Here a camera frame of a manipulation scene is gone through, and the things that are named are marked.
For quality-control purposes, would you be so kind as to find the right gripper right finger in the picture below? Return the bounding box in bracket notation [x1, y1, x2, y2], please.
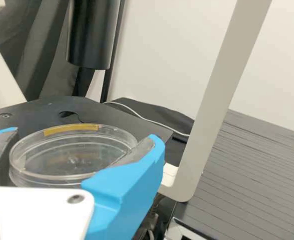
[81, 134, 165, 240]

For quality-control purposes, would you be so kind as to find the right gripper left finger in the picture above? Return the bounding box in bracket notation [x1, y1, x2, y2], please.
[0, 126, 19, 176]

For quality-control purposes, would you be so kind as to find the petri dish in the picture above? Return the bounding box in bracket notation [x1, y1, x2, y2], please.
[8, 122, 139, 188]

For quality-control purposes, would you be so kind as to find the black platform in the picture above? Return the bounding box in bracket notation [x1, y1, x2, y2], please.
[161, 109, 294, 240]

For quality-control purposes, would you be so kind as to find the cream microscope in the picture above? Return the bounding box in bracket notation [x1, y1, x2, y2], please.
[0, 0, 273, 204]

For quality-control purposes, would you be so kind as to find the white cable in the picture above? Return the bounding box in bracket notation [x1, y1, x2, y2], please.
[101, 100, 191, 138]

